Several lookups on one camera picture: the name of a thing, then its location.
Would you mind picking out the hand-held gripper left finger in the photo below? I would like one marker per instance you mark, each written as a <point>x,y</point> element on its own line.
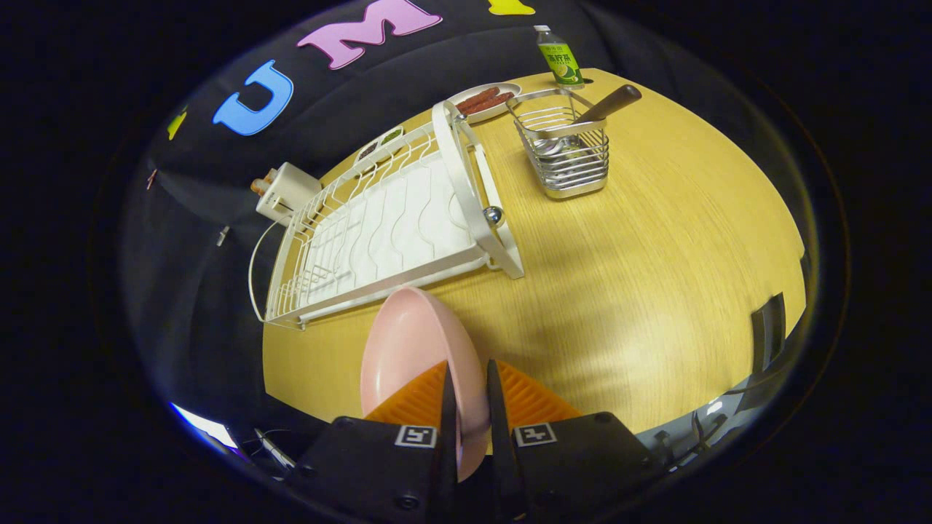
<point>448,451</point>

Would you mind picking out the toast slice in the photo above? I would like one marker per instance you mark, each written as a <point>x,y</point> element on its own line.
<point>258,188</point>
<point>267,175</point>

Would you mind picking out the red sausage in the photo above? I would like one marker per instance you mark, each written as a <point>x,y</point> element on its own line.
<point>478,96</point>
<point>489,104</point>

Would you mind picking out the pink plate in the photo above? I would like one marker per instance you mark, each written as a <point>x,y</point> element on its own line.
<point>408,342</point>

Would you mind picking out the dark chair back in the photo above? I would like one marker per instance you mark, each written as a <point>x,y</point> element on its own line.
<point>768,327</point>

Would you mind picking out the white toaster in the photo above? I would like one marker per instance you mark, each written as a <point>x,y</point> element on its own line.
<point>291,191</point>

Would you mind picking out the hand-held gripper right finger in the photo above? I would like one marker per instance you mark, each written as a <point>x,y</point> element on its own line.
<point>497,437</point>

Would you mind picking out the white plate with sausages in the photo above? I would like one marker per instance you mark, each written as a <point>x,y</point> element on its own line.
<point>502,109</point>

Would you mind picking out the pink clothes peg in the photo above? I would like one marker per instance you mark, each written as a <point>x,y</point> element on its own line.
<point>151,178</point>

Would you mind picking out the green label drink bottle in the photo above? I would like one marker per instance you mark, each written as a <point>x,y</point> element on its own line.
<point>559,62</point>

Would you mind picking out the white divided condiment dish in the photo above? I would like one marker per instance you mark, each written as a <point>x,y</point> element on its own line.
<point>378,144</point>

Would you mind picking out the white clip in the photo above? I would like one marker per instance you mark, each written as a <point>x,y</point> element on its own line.
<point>222,235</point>

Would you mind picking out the computer monitor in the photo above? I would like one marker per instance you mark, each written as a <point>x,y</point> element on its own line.
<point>204,426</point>

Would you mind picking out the black backdrop cloth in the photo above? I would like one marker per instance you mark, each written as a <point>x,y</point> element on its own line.
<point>204,182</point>

